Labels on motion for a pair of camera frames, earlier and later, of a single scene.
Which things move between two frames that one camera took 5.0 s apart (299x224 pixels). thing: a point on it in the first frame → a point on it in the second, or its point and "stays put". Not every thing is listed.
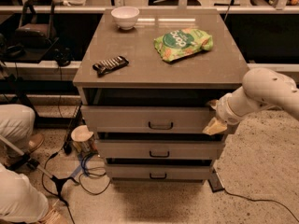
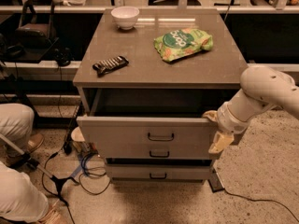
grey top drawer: [147, 119] → [142, 131]
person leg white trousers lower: [20, 201] stays put
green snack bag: [177, 43] stays put
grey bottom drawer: [159, 171] stays put
